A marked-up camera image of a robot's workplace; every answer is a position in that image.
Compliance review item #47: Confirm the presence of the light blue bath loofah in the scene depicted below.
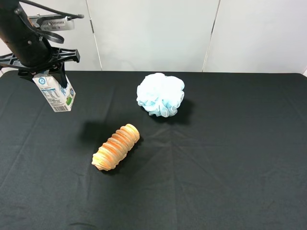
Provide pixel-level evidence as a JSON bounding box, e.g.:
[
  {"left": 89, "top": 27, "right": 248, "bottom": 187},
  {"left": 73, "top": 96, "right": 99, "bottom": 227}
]
[{"left": 136, "top": 73, "right": 185, "bottom": 117}]

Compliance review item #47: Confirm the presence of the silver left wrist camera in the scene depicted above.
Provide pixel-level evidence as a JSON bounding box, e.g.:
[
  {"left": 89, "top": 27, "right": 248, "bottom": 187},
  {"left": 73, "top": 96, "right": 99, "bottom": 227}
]
[{"left": 29, "top": 14, "right": 75, "bottom": 32}]

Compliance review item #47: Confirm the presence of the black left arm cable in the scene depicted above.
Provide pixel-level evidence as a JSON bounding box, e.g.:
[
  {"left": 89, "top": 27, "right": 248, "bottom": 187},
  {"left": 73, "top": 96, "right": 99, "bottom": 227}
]
[{"left": 19, "top": 0, "right": 85, "bottom": 44}]

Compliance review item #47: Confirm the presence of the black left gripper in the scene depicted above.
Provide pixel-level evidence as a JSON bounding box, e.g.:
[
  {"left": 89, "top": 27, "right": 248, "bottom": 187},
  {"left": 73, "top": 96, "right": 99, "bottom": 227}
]
[{"left": 0, "top": 47, "right": 80, "bottom": 88}]

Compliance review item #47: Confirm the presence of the black tablecloth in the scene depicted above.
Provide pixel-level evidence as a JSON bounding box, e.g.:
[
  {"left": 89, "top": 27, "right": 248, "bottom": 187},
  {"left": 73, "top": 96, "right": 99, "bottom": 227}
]
[{"left": 0, "top": 71, "right": 307, "bottom": 230}]

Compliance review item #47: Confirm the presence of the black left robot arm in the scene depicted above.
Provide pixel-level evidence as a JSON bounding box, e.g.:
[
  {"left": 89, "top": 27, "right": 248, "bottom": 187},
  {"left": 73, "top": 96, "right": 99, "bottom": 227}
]
[{"left": 0, "top": 0, "right": 84, "bottom": 88}]

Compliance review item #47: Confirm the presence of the ridged orange bread loaf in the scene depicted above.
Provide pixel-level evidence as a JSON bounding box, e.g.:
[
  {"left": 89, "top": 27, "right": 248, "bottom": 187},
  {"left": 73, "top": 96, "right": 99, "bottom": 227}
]
[{"left": 92, "top": 124, "right": 140, "bottom": 171}]

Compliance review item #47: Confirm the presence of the white blue milk carton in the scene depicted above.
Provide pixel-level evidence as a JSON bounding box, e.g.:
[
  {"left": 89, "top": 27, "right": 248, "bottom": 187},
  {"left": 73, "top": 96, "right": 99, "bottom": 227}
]
[{"left": 32, "top": 73, "right": 76, "bottom": 112}]

